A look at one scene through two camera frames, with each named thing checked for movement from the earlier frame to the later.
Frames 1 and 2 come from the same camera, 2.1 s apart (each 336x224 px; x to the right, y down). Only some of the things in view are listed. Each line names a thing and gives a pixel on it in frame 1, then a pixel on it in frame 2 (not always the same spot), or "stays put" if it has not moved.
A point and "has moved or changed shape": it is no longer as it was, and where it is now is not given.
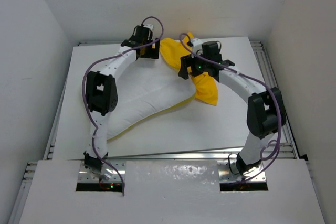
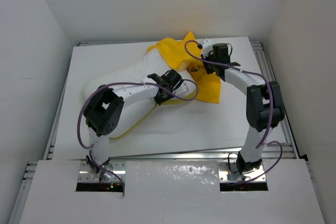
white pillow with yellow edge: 147,88 has moved or changed shape
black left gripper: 154,51 -> 159,100
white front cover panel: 176,191 stays put
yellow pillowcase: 174,50 stays put
